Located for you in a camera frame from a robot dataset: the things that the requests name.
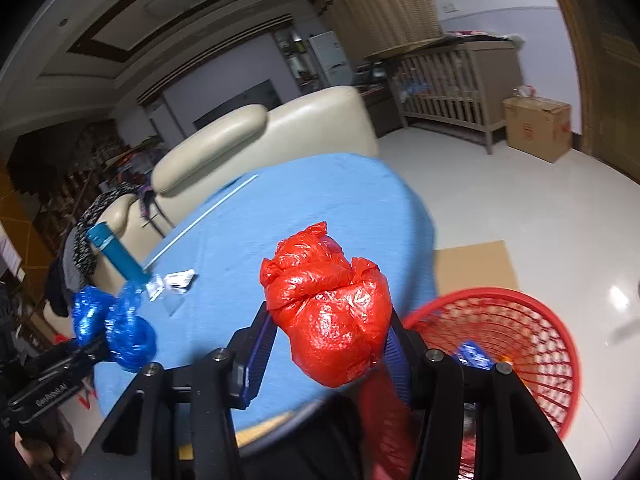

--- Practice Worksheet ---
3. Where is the beige curtain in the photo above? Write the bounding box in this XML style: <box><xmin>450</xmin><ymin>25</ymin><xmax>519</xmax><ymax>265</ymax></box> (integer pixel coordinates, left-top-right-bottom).
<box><xmin>312</xmin><ymin>0</ymin><xmax>443</xmax><ymax>63</ymax></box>

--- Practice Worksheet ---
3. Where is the red plastic bag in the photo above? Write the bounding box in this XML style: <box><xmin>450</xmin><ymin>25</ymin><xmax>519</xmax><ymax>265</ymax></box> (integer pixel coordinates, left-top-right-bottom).
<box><xmin>259</xmin><ymin>221</ymin><xmax>392</xmax><ymax>388</ymax></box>

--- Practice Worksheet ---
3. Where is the white refrigerator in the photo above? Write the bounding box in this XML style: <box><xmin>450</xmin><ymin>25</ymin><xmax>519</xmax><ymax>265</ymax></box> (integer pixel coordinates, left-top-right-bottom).
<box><xmin>307</xmin><ymin>31</ymin><xmax>353</xmax><ymax>88</ymax></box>

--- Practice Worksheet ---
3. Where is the red mesh basket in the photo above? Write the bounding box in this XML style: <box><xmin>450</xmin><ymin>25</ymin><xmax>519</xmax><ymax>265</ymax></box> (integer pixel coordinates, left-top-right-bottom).
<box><xmin>357</xmin><ymin>287</ymin><xmax>583</xmax><ymax>480</ymax></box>

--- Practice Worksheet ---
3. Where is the blue plastic bag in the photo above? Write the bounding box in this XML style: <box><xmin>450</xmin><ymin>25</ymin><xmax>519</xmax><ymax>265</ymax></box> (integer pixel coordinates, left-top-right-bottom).
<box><xmin>71</xmin><ymin>280</ymin><xmax>157</xmax><ymax>373</ymax></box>

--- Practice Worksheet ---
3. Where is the wooden staircase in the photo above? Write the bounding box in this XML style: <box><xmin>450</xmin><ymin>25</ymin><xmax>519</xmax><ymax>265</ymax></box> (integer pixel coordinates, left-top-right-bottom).
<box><xmin>10</xmin><ymin>120</ymin><xmax>162</xmax><ymax>261</ymax></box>

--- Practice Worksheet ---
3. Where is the cream leather sofa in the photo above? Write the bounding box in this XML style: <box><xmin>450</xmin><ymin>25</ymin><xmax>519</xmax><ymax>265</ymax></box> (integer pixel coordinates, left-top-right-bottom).
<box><xmin>42</xmin><ymin>85</ymin><xmax>381</xmax><ymax>331</ymax></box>

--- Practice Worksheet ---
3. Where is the clear plastic packaging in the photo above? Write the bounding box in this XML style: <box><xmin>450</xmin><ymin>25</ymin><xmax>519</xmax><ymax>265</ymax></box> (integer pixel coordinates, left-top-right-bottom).
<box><xmin>145</xmin><ymin>269</ymin><xmax>197</xmax><ymax>318</ymax></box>

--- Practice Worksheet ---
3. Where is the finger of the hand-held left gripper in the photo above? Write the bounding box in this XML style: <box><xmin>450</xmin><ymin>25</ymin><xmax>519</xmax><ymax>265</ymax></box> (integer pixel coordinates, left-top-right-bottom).
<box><xmin>50</xmin><ymin>336</ymin><xmax>113</xmax><ymax>368</ymax></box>

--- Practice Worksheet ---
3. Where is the flat cardboard sheet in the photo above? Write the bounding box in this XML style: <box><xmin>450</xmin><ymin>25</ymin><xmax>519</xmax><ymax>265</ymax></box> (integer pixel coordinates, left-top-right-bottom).
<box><xmin>434</xmin><ymin>240</ymin><xmax>521</xmax><ymax>306</ymax></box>

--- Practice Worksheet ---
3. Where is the blue snack box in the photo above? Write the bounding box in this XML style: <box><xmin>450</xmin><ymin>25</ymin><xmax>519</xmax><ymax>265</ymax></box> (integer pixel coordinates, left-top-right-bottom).
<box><xmin>457</xmin><ymin>341</ymin><xmax>491</xmax><ymax>371</ymax></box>

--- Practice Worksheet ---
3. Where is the colourful strapped bag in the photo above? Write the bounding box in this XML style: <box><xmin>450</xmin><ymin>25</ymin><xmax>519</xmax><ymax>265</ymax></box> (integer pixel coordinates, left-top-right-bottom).
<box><xmin>127</xmin><ymin>180</ymin><xmax>167</xmax><ymax>234</ymax></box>

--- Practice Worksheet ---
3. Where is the grey garment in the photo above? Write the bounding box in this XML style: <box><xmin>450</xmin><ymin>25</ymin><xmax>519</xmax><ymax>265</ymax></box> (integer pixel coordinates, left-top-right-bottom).
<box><xmin>64</xmin><ymin>230</ymin><xmax>92</xmax><ymax>291</ymax></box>

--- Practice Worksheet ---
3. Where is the wooden crib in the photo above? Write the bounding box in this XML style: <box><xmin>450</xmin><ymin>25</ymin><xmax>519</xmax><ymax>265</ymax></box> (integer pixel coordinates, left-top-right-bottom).
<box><xmin>365</xmin><ymin>40</ymin><xmax>523</xmax><ymax>156</ymax></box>

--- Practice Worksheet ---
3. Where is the wall shelf cabinet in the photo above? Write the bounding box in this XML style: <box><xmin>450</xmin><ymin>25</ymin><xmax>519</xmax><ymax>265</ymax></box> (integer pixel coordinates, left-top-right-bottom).
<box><xmin>272</xmin><ymin>27</ymin><xmax>321</xmax><ymax>94</ymax></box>

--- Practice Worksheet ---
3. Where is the red stool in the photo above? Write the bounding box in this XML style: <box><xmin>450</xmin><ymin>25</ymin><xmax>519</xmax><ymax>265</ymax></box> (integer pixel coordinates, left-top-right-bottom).
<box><xmin>75</xmin><ymin>385</ymin><xmax>99</xmax><ymax>411</ymax></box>

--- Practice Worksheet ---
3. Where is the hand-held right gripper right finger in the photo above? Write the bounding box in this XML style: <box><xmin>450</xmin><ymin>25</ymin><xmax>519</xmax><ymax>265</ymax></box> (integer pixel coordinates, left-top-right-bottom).
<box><xmin>384</xmin><ymin>307</ymin><xmax>583</xmax><ymax>480</ymax></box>

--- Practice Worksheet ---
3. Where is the black dotted garment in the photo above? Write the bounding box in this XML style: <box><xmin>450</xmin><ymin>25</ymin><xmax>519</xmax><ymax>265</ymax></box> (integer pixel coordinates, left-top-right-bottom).
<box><xmin>72</xmin><ymin>183</ymin><xmax>144</xmax><ymax>279</ymax></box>

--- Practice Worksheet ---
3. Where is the teal bottle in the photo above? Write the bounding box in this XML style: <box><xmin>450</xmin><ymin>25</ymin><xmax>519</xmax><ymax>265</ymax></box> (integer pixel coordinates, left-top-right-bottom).
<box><xmin>86</xmin><ymin>222</ymin><xmax>149</xmax><ymax>286</ymax></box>

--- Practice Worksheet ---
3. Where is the cardboard box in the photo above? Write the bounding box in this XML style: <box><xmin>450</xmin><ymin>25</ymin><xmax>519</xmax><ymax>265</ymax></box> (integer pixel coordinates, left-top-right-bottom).
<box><xmin>502</xmin><ymin>95</ymin><xmax>572</xmax><ymax>163</ymax></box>

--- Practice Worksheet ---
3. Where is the wall poster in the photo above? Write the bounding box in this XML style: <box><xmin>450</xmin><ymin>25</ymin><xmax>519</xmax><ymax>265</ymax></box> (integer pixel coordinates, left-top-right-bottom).
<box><xmin>0</xmin><ymin>220</ymin><xmax>24</xmax><ymax>281</ymax></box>

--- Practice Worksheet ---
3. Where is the white rod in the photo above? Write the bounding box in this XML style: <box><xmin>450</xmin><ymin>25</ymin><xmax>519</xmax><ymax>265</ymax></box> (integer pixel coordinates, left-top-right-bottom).
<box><xmin>142</xmin><ymin>174</ymin><xmax>260</xmax><ymax>267</ymax></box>

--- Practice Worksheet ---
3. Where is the dark garment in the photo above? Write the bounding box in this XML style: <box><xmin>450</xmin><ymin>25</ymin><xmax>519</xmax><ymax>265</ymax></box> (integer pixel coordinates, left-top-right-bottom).
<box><xmin>45</xmin><ymin>255</ymin><xmax>77</xmax><ymax>319</ymax></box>

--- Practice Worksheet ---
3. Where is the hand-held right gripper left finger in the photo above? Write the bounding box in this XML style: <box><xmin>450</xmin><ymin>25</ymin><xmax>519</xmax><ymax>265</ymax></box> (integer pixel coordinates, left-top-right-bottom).
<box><xmin>75</xmin><ymin>302</ymin><xmax>278</xmax><ymax>480</ymax></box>

